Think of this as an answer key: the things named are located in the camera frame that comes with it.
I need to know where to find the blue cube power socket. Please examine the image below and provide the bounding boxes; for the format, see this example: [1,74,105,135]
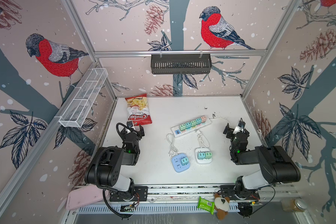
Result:
[171,153,190,173]

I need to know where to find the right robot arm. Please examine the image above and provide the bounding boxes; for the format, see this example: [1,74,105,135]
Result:
[214,120,301,219]

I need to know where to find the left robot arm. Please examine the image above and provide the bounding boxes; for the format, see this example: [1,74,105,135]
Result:
[84,121,148,220]

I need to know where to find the red white cassava chips bag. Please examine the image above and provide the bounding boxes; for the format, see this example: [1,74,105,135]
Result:
[125,93,152,126]

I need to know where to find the white cube power socket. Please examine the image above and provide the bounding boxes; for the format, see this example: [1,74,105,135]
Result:
[195,147,212,164]

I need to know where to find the white multicolour power strip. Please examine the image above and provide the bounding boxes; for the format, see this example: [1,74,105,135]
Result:
[171,115,212,138]

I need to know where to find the brown white plush toy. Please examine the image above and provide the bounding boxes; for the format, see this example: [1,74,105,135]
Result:
[214,192,230,220]

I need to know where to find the pink tray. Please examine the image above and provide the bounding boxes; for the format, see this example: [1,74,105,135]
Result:
[66,185,103,211]

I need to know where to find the green wipes packet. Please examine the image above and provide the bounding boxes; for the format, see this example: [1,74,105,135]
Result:
[197,197,215,215]

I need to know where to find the glass jar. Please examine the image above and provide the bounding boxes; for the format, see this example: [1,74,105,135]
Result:
[281,198,308,212]

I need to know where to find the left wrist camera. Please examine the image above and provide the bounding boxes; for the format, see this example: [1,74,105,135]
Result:
[127,120,135,130]

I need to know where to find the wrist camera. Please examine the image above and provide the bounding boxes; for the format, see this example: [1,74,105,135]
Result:
[233,118,246,134]
[127,120,135,130]

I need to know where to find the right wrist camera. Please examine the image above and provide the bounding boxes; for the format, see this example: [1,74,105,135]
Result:
[233,118,246,134]

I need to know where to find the white cube socket cable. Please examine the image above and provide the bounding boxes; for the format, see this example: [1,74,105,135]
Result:
[196,131,211,149]

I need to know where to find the white power cable blue cube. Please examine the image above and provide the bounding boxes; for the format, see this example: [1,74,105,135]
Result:
[166,133,178,157]

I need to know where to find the white mesh wall basket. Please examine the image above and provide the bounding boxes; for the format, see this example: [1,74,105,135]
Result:
[59,68,108,128]

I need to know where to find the black wire basket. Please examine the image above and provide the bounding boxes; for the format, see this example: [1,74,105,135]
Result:
[151,54,212,75]

